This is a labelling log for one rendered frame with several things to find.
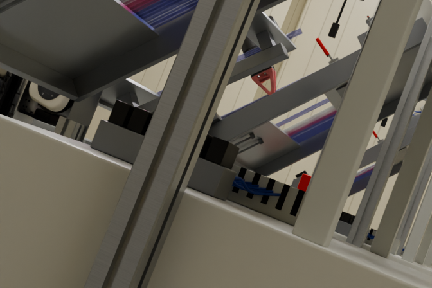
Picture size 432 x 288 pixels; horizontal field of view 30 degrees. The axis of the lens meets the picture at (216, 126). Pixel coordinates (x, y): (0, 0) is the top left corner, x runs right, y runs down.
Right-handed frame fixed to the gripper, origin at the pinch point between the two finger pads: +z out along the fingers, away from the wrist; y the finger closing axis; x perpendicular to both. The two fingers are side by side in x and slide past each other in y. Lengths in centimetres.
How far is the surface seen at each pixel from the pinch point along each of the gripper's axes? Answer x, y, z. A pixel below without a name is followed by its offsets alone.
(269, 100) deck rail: 0.2, -11.3, 4.3
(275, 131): 6.3, 20.1, 5.8
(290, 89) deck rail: -6.3, -11.2, 4.0
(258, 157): 18.4, 42.4, 6.5
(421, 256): -16, 54, 58
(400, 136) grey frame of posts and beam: -27.2, -15.7, 29.3
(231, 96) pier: 81, 421, -129
